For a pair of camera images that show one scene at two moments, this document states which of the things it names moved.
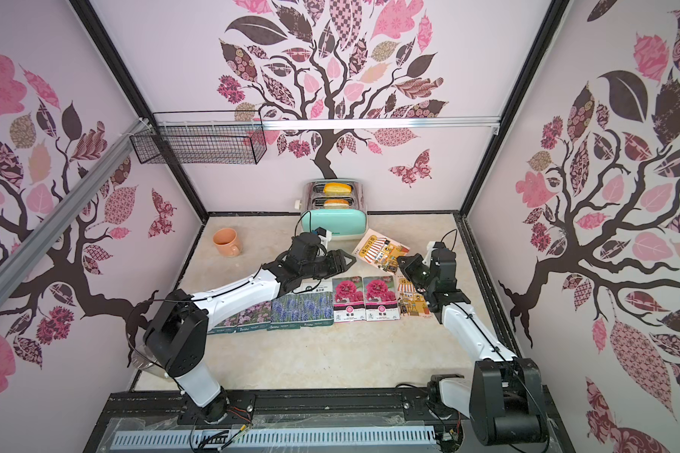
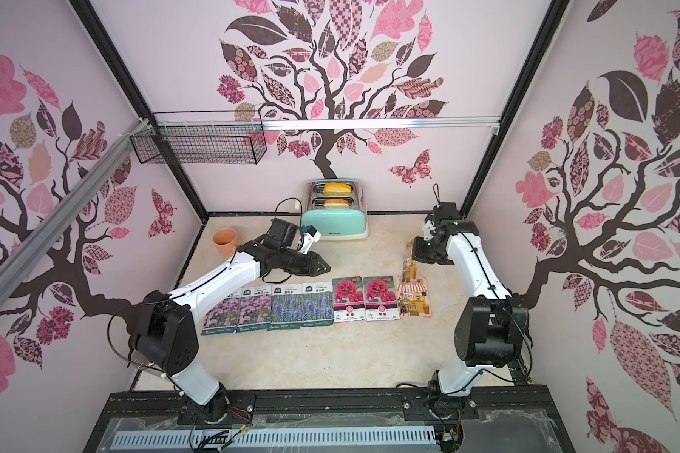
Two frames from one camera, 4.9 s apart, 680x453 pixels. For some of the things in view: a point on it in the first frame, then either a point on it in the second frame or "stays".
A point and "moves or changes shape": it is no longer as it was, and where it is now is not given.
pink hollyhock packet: [381, 298] stays
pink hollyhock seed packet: [348, 299] stays
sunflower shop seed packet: [380, 250] moves or changes shape
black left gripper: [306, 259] → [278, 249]
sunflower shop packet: [411, 301] stays
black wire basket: [201, 137] stays
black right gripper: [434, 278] → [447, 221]
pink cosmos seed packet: [255, 318] stays
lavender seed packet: [285, 312] stays
